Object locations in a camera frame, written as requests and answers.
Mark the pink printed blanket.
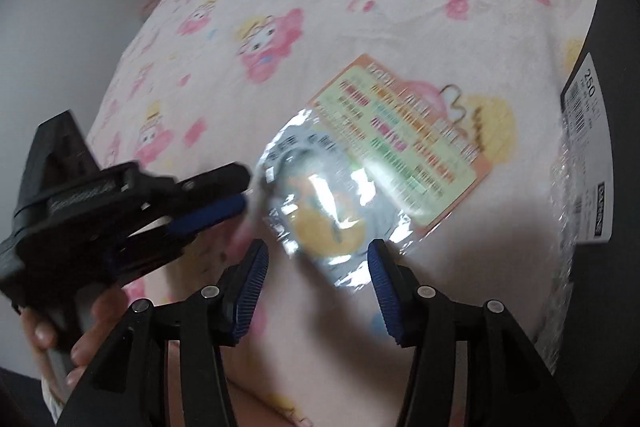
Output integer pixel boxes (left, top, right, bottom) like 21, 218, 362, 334
84, 0, 640, 427

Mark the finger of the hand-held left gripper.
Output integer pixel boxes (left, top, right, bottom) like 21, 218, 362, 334
107, 198, 249, 280
144, 163, 250, 214

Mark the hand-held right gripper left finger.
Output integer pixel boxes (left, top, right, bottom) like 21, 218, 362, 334
57, 238, 271, 427

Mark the orange sticker card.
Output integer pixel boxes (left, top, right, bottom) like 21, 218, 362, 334
304, 53, 492, 239

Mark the person's left hand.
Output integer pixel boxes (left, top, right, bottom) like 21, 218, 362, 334
20, 286, 132, 389

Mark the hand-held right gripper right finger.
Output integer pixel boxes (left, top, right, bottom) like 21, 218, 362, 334
368, 239, 584, 427

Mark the black cardboard box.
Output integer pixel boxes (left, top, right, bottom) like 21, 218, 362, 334
559, 0, 640, 249

